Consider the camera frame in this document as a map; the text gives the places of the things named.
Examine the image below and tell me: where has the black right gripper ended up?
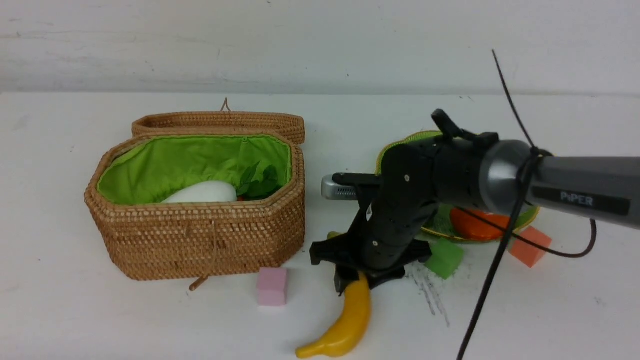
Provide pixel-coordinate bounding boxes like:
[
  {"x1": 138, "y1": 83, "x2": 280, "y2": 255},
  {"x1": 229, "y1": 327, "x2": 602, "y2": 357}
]
[{"x1": 309, "y1": 142, "x2": 438, "y2": 295}]

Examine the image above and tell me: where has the yellow banana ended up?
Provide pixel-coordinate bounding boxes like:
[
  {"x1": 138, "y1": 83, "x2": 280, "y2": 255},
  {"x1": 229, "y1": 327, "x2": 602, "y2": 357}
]
[{"x1": 295, "y1": 265, "x2": 372, "y2": 359}]

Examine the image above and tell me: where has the orange persimmon with green calyx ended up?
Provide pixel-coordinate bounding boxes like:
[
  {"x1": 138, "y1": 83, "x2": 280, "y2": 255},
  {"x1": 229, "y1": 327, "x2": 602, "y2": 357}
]
[{"x1": 449, "y1": 207, "x2": 510, "y2": 242}]

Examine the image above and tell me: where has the white radish with leaves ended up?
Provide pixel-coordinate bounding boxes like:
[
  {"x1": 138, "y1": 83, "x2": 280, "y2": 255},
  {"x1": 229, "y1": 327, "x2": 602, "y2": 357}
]
[{"x1": 162, "y1": 162, "x2": 281, "y2": 204}]

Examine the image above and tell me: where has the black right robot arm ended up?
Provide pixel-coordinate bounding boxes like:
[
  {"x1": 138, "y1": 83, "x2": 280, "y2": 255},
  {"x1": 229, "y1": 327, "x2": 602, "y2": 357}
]
[{"x1": 310, "y1": 109, "x2": 640, "y2": 293}]

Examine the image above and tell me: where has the green leaf-shaped glass plate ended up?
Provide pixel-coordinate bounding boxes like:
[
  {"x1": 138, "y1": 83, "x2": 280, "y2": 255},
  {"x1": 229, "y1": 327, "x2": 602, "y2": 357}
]
[{"x1": 374, "y1": 130, "x2": 540, "y2": 244}]

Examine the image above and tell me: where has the green foam cube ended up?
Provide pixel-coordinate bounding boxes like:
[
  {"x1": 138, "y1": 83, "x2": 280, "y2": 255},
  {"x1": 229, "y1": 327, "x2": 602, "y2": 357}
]
[{"x1": 423, "y1": 238, "x2": 465, "y2": 280}]

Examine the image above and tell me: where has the pink foam cube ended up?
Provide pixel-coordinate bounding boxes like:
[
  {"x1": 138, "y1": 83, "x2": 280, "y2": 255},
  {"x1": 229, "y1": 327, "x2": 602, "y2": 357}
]
[{"x1": 256, "y1": 268, "x2": 288, "y2": 307}]

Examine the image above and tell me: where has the coral foam cube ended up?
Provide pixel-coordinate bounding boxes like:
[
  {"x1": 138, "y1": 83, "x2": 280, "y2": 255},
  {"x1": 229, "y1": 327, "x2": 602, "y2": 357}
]
[{"x1": 508, "y1": 226, "x2": 553, "y2": 268}]

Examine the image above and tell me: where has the woven rattan basket lid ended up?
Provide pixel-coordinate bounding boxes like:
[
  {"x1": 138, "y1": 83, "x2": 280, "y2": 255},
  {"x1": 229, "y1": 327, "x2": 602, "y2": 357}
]
[{"x1": 131, "y1": 99, "x2": 306, "y2": 145}]

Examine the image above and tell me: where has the woven rattan basket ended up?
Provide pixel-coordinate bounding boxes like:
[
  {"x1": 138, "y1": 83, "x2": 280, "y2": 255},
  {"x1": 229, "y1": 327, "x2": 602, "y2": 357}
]
[{"x1": 84, "y1": 131, "x2": 306, "y2": 281}]

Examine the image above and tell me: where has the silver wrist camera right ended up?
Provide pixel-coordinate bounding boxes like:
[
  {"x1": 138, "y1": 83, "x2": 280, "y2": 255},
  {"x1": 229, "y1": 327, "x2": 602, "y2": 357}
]
[{"x1": 320, "y1": 172, "x2": 382, "y2": 201}]

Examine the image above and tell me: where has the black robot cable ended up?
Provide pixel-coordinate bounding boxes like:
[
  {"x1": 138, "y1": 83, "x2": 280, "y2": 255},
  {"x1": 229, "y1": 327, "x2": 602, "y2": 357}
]
[{"x1": 456, "y1": 49, "x2": 598, "y2": 360}]

